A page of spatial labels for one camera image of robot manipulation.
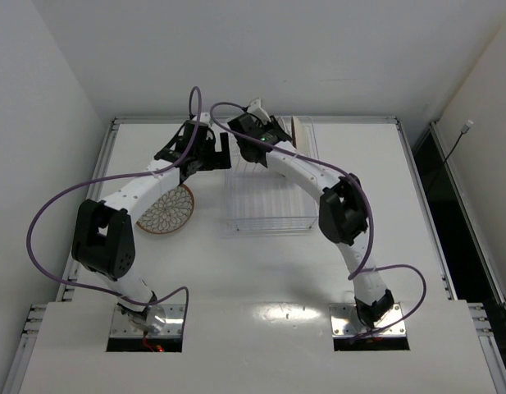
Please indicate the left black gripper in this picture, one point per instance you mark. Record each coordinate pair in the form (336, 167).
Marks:
(216, 160)

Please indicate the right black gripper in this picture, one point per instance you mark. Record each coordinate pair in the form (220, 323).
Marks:
(252, 153)

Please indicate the floral plate brown rim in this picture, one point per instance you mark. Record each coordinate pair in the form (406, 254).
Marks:
(299, 136)
(169, 213)

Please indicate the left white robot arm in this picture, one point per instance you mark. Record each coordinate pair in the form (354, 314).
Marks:
(103, 241)

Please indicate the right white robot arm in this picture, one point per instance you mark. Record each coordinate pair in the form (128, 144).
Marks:
(344, 214)

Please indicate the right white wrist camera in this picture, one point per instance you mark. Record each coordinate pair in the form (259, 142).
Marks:
(257, 110)

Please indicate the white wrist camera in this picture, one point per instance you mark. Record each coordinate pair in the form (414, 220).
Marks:
(203, 119)
(257, 110)

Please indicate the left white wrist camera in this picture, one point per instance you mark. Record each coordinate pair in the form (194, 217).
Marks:
(203, 119)

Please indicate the white wire dish rack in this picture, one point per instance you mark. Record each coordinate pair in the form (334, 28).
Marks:
(261, 201)

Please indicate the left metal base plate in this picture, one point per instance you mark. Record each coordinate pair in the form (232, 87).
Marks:
(159, 321)

